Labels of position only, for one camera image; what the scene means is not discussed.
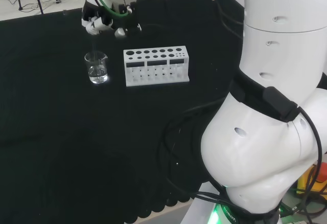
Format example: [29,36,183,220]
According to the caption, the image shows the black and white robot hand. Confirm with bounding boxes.
[81,0,143,39]

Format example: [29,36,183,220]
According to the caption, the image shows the clear glass beaker with water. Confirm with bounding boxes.
[84,50,109,85]

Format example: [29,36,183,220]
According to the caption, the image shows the white test tube rack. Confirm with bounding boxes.
[123,45,191,88]

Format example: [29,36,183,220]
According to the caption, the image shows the black bench cloth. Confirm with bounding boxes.
[0,0,247,224]

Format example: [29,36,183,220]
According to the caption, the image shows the yellow stop button box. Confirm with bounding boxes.
[295,163,327,197]

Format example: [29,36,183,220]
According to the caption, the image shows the black cable bundle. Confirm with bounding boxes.
[157,97,246,215]

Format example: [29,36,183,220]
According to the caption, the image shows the black cable with connector block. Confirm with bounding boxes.
[262,86,323,224]

